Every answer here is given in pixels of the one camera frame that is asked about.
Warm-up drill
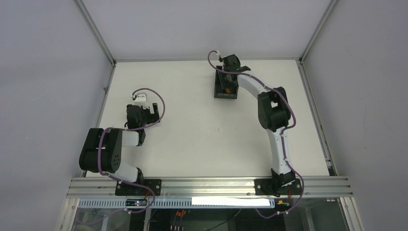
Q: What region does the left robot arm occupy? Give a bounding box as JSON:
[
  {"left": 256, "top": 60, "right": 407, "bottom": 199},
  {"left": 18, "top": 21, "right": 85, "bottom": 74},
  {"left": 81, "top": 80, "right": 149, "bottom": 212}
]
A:
[{"left": 79, "top": 103, "right": 160, "bottom": 185}]

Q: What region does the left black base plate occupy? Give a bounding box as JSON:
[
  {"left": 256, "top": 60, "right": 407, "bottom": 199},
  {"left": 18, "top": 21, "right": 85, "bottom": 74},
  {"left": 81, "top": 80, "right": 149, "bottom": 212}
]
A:
[{"left": 115, "top": 179, "right": 162, "bottom": 196}]

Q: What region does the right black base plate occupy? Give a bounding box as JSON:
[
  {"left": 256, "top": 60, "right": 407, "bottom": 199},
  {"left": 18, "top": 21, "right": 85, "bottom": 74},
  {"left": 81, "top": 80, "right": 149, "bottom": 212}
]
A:
[{"left": 254, "top": 178, "right": 303, "bottom": 197}]

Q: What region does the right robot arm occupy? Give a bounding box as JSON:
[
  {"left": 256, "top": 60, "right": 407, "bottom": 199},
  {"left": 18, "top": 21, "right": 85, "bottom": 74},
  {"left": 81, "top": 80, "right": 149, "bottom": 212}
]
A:
[{"left": 215, "top": 54, "right": 296, "bottom": 197}]

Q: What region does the white slotted cable duct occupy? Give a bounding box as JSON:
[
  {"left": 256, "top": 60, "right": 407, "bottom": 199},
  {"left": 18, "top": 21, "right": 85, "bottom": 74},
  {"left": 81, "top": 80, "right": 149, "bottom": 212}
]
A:
[{"left": 78, "top": 197, "right": 275, "bottom": 209}]

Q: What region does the aluminium frame rail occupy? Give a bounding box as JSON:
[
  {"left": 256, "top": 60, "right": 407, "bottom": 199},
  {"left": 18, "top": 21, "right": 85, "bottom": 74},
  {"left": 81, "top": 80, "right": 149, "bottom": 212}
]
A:
[{"left": 67, "top": 176, "right": 354, "bottom": 198}]

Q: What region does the black plastic bin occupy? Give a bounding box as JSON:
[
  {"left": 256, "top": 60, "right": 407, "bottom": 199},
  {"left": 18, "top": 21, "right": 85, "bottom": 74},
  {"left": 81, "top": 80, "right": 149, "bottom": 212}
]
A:
[{"left": 214, "top": 70, "right": 239, "bottom": 99}]

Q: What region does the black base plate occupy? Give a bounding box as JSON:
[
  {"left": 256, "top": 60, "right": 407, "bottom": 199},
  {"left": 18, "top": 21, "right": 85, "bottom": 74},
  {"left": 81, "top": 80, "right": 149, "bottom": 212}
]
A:
[
  {"left": 115, "top": 179, "right": 162, "bottom": 196},
  {"left": 254, "top": 178, "right": 303, "bottom": 197}
]

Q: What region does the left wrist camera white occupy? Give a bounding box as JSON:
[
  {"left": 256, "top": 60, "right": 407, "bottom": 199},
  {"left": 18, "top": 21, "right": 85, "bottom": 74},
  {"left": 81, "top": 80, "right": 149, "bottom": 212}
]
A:
[{"left": 132, "top": 92, "right": 150, "bottom": 109}]

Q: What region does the small electronics board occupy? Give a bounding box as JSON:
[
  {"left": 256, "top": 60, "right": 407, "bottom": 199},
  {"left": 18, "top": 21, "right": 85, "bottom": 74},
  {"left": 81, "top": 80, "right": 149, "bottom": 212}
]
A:
[{"left": 125, "top": 199, "right": 148, "bottom": 207}]

